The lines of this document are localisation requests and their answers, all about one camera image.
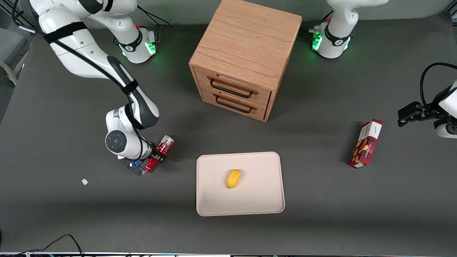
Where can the red plaid cookie box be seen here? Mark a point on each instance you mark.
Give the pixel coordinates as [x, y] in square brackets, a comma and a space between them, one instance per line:
[365, 146]

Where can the yellow toy fruit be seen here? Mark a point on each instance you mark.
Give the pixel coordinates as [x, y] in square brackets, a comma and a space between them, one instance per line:
[233, 178]

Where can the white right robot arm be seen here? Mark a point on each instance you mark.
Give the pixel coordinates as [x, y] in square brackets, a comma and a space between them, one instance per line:
[78, 46]

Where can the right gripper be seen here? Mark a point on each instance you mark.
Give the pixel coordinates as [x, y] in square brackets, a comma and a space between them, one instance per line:
[154, 154]

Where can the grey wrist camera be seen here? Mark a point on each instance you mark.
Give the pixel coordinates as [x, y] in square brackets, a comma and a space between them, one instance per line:
[446, 130]
[131, 166]

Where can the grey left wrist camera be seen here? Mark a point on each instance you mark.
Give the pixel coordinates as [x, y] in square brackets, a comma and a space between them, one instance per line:
[446, 130]

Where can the wooden drawer front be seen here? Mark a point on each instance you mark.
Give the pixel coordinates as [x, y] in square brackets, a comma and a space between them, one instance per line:
[232, 107]
[235, 84]

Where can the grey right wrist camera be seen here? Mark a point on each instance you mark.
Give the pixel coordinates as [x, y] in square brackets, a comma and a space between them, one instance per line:
[131, 166]

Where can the wooden drawer cabinet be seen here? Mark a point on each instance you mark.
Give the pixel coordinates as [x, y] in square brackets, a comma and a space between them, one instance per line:
[246, 39]

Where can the beige plastic tray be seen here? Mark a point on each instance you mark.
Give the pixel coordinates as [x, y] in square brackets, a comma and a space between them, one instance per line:
[250, 200]

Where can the grey chair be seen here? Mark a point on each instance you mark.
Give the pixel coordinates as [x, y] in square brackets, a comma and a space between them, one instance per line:
[10, 50]

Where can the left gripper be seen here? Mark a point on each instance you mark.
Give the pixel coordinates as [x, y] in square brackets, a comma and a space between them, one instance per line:
[429, 110]

